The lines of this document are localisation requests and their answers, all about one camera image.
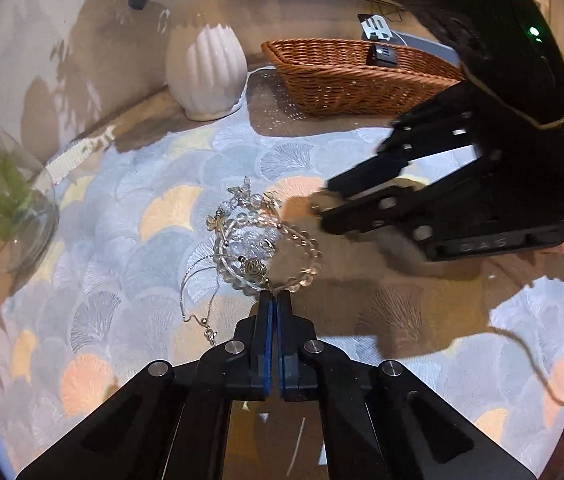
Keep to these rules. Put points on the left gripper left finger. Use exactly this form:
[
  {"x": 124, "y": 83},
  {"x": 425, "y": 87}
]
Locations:
[{"x": 168, "y": 422}]

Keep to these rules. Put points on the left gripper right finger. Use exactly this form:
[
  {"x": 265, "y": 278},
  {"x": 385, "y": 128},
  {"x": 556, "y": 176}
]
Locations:
[{"x": 381, "y": 422}]

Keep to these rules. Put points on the white ribbed ceramic vase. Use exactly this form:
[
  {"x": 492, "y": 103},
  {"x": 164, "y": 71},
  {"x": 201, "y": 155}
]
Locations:
[{"x": 205, "y": 65}]

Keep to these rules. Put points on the glass vase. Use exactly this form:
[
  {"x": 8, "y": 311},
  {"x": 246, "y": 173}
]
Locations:
[{"x": 28, "y": 209}]

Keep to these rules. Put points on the black smart watch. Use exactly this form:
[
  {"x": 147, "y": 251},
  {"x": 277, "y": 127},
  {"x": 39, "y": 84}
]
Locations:
[{"x": 382, "y": 55}]

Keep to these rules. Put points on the white phone stand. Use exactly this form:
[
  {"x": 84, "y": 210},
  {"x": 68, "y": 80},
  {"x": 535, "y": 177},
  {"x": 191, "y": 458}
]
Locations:
[{"x": 374, "y": 28}]

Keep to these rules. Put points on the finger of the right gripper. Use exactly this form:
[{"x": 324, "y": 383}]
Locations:
[
  {"x": 378, "y": 170},
  {"x": 367, "y": 212}
]

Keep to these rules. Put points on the brown wicker basket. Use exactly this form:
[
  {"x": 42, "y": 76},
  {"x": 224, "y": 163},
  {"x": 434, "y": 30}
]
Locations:
[{"x": 326, "y": 77}]

